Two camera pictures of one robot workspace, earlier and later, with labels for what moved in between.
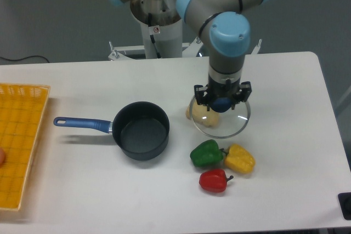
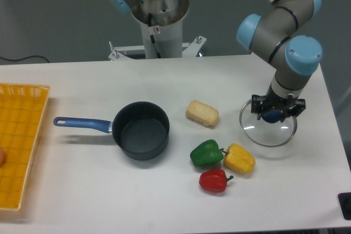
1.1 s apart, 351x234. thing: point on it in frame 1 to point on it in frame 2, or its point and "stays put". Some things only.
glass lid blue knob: [217, 125] to [269, 131]
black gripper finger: [243, 94] to [295, 110]
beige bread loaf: [199, 113] stays put
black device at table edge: [344, 200] stays put
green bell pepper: [207, 153] stays put
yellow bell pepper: [239, 158] stays put
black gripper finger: [201, 93] to [257, 104]
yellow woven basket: [22, 109] stays put
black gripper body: [223, 87] to [273, 101]
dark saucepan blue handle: [142, 129] stays put
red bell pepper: [214, 180] stays put
